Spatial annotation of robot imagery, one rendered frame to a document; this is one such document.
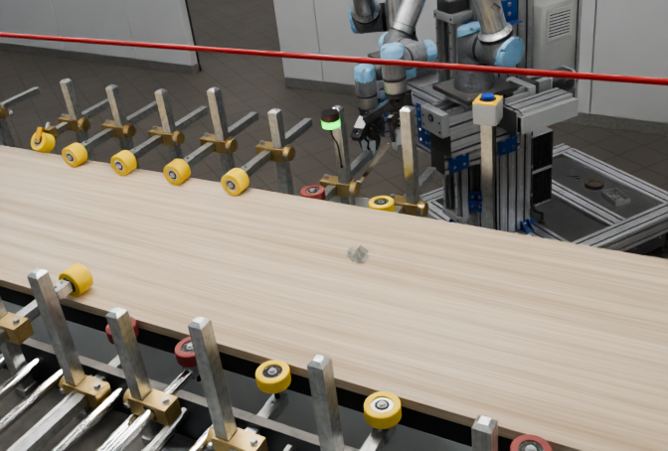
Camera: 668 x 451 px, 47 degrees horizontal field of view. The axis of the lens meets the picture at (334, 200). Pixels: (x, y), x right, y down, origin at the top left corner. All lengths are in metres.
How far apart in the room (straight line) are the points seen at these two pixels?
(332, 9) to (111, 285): 3.70
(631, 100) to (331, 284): 3.21
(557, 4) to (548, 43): 0.15
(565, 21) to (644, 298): 1.49
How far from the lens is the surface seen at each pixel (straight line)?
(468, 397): 1.70
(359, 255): 2.14
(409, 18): 2.57
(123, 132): 3.13
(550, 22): 3.15
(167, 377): 2.19
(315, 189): 2.52
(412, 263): 2.10
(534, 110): 2.88
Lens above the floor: 2.08
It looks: 29 degrees down
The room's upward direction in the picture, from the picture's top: 7 degrees counter-clockwise
